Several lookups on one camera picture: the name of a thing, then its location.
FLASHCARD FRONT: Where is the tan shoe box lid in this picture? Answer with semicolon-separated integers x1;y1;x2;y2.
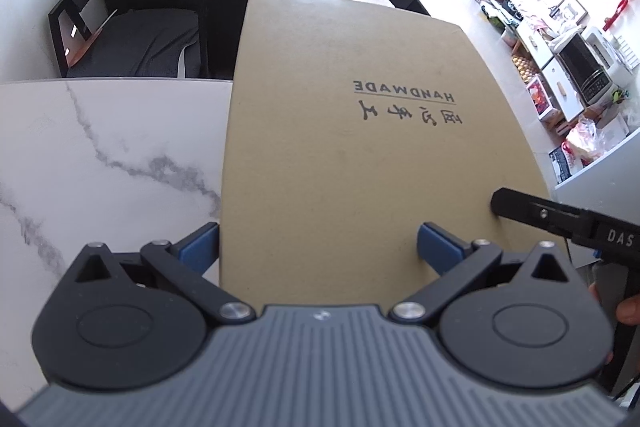
220;0;548;309

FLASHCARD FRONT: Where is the person's right hand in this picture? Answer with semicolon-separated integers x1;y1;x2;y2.
615;295;640;337

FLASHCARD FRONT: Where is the black microwave oven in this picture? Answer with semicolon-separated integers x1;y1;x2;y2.
554;34;612;105

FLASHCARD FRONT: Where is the black dining chair left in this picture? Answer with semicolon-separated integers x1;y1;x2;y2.
48;0;209;78

